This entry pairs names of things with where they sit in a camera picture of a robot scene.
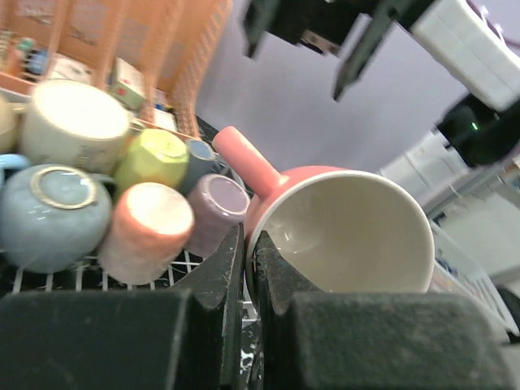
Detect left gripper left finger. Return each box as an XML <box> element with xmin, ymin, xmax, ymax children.
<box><xmin>1</xmin><ymin>226</ymin><xmax>244</xmax><ymax>389</ymax></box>

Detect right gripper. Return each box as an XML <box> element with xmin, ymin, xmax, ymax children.
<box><xmin>242</xmin><ymin>0</ymin><xmax>431</xmax><ymax>102</ymax></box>

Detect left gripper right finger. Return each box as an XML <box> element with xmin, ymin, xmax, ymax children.
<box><xmin>253</xmin><ymin>232</ymin><xmax>515</xmax><ymax>389</ymax></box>

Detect pink mug white inside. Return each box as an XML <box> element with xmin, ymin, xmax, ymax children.
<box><xmin>213</xmin><ymin>126</ymin><xmax>435</xmax><ymax>293</ymax></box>

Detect purple mug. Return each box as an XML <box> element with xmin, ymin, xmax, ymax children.
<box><xmin>185</xmin><ymin>174</ymin><xmax>249</xmax><ymax>258</ymax></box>

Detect small grey-blue cup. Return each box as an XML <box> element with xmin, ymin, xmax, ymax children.
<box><xmin>179</xmin><ymin>140</ymin><xmax>215</xmax><ymax>196</ymax></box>

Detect grey mug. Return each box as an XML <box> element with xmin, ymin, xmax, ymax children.
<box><xmin>1</xmin><ymin>164</ymin><xmax>116</xmax><ymax>274</ymax></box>

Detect yellow-green mug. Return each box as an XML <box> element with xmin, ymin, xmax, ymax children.
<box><xmin>114</xmin><ymin>128</ymin><xmax>189</xmax><ymax>199</ymax></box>

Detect light blue mug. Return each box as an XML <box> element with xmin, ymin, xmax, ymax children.
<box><xmin>0</xmin><ymin>154</ymin><xmax>31</xmax><ymax>185</ymax></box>

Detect beige round mug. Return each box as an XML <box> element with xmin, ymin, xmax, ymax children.
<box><xmin>0</xmin><ymin>95</ymin><xmax>24</xmax><ymax>154</ymax></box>

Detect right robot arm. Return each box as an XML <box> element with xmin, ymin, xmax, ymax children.
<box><xmin>243</xmin><ymin>0</ymin><xmax>519</xmax><ymax>167</ymax></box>

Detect peach desk organizer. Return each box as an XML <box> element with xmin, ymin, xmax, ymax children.
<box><xmin>1</xmin><ymin>1</ymin><xmax>232</xmax><ymax>139</ymax></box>

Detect white wire dish rack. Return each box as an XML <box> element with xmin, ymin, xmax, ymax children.
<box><xmin>1</xmin><ymin>164</ymin><xmax>195</xmax><ymax>285</ymax></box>

